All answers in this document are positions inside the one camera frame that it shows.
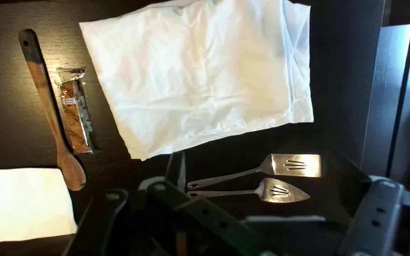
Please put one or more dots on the white paper napkin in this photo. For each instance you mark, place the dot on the white paper napkin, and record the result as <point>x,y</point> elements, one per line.
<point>34,203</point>

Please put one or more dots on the square slotted metal spatula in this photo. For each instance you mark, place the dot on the square slotted metal spatula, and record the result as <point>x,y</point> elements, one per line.
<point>292,166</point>

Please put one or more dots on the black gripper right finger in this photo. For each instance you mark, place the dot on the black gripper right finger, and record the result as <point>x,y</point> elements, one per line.
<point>380,222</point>

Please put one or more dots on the pointed slotted metal spatula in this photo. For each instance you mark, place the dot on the pointed slotted metal spatula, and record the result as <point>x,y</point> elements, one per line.
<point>269,190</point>

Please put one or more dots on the wrapped snack bar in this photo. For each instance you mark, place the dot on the wrapped snack bar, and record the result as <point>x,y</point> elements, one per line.
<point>74,110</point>

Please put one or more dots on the wooden spoon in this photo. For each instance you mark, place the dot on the wooden spoon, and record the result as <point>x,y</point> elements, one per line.
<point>68,166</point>

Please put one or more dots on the large white cloth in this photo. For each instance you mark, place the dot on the large white cloth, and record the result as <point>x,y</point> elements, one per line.
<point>184,73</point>

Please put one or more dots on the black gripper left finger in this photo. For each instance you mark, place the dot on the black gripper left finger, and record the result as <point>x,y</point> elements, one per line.
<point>202,218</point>

